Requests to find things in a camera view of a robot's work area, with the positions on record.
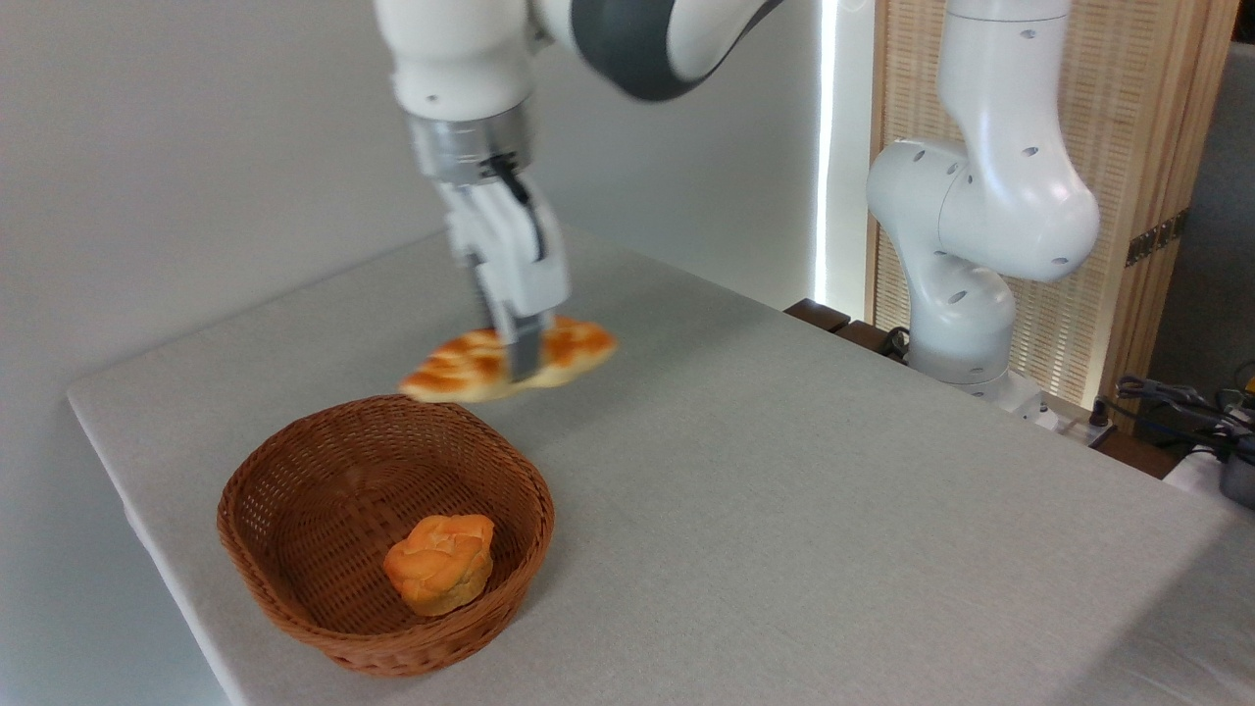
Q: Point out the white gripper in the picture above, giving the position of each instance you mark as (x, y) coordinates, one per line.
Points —
(510, 250)

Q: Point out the long braided bread loaf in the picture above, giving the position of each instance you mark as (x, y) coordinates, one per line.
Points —
(461, 365)

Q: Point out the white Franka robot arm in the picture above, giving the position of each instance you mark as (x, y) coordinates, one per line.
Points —
(990, 196)

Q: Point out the round orange bread roll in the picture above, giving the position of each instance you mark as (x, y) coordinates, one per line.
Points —
(441, 564)

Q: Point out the brown wicker basket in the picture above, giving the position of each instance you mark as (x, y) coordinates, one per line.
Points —
(294, 490)

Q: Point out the dark wooden side table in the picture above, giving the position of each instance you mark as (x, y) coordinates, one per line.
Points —
(819, 314)

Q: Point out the grey tablecloth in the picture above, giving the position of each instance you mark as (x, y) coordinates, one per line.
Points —
(833, 549)

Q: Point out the dark metal screen hinge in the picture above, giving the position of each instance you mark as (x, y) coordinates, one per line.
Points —
(1157, 238)

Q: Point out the wooden slatted screen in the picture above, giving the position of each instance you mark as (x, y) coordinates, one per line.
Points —
(1137, 108)

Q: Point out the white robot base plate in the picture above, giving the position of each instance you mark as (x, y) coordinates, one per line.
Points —
(1039, 404)

